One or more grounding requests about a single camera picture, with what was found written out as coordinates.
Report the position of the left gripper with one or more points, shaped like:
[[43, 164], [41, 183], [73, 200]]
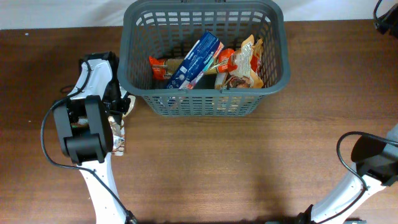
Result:
[[121, 107]]

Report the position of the beige brown snack pouch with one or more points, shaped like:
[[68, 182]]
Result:
[[116, 121]]

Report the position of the red orange pasta packet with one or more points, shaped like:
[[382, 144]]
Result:
[[164, 68]]

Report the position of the grey plastic shopping basket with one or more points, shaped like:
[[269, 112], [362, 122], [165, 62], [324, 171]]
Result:
[[169, 29]]

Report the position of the blue rectangular food box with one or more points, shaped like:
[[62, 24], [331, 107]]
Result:
[[196, 62]]

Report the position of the tan orange snack pouch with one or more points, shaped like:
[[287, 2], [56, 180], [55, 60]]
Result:
[[240, 68]]

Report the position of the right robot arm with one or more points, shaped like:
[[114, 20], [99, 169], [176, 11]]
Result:
[[373, 168]]

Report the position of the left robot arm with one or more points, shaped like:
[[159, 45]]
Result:
[[90, 129]]

